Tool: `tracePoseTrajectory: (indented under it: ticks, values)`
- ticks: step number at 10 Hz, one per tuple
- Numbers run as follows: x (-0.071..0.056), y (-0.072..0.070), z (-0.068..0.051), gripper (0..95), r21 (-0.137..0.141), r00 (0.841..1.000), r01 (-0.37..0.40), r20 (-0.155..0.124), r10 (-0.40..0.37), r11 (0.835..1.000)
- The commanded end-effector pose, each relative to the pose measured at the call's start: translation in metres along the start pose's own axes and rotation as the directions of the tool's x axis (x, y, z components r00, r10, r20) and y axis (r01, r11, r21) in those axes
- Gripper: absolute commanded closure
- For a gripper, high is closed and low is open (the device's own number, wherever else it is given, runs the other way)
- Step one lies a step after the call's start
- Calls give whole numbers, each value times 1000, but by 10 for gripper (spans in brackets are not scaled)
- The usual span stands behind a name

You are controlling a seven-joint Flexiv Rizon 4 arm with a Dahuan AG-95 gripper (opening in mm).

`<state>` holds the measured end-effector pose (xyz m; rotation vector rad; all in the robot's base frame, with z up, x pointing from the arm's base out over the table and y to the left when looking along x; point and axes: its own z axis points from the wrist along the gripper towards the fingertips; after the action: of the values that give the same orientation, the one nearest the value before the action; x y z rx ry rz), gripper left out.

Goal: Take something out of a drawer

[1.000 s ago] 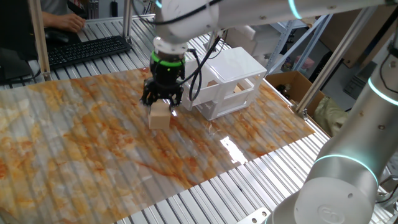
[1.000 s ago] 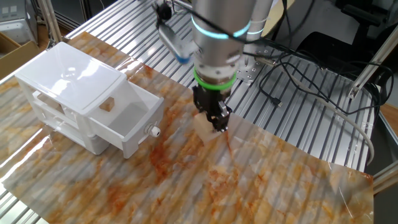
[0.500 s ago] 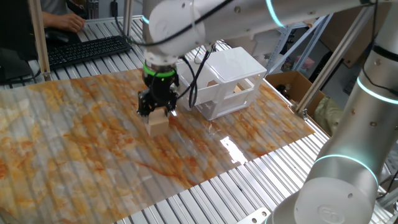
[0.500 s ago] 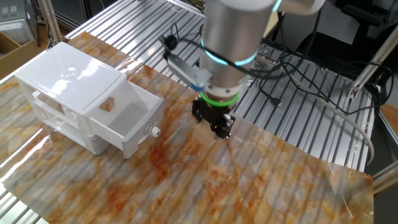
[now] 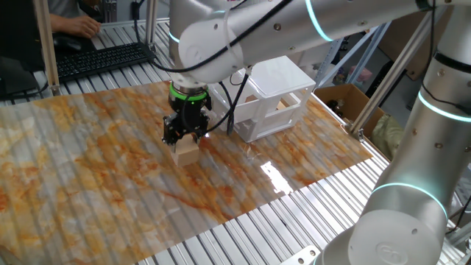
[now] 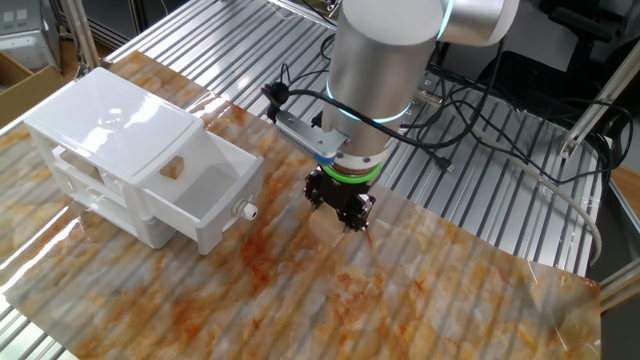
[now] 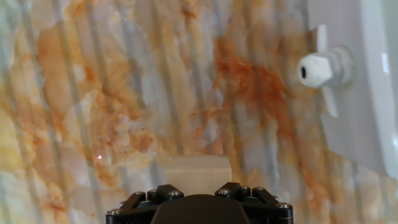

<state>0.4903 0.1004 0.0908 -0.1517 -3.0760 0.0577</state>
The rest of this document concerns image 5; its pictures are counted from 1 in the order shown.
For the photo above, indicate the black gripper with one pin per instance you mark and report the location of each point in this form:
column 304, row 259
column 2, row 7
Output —
column 187, row 116

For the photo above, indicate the wooden block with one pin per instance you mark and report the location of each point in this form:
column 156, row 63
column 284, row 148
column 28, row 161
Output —
column 185, row 154

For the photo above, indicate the person's forearm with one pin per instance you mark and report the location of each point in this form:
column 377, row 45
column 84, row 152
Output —
column 60, row 24

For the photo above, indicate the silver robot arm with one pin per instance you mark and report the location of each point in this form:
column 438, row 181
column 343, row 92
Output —
column 423, row 165

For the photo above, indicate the person's hand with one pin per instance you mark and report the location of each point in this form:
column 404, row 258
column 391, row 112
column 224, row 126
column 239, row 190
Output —
column 85, row 26

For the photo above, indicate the orange marble pattern mat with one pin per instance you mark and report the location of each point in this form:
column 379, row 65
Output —
column 110, row 184

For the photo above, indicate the black keyboard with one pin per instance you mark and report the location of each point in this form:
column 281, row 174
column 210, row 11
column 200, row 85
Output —
column 103, row 59

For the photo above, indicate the small black adapter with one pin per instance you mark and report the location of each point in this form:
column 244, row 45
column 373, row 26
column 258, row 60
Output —
column 135, row 10

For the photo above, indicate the black computer mouse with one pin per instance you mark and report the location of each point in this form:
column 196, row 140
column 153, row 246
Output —
column 68, row 43

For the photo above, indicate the dark item in box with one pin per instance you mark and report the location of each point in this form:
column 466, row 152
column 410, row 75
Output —
column 336, row 106

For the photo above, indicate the white mounting plate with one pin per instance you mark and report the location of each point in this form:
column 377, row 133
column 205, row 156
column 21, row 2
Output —
column 301, row 255

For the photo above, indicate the open cardboard box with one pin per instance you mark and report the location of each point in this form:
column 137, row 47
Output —
column 353, row 99

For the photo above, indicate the person's grey shirt torso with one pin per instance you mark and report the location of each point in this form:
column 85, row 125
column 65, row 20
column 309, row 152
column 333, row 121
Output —
column 66, row 7

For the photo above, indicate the pink item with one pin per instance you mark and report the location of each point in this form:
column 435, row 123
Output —
column 360, row 73

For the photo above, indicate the grey metal shelf rack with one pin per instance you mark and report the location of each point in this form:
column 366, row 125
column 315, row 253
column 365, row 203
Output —
column 358, row 55

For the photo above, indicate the large black screen panel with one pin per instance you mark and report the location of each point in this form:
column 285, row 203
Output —
column 18, row 37

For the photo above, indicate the olive green bag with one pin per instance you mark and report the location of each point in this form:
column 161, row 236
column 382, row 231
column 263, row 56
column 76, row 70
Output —
column 386, row 136

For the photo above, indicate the brown cardboard board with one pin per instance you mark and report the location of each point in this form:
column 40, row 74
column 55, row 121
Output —
column 408, row 48

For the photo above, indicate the white drawer cabinet frame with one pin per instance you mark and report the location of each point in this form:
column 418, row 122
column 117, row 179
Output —
column 287, row 77

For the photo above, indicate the upright aluminium frame post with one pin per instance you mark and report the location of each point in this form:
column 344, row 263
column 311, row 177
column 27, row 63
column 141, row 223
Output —
column 151, row 22

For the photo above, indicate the aluminium table end rail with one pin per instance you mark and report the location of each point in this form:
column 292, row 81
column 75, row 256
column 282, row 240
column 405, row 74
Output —
column 125, row 22

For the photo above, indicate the tan frame post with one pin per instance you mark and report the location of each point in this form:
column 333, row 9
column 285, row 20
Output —
column 48, row 44

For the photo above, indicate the slanted aluminium frame post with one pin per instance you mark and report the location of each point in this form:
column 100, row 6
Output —
column 386, row 84

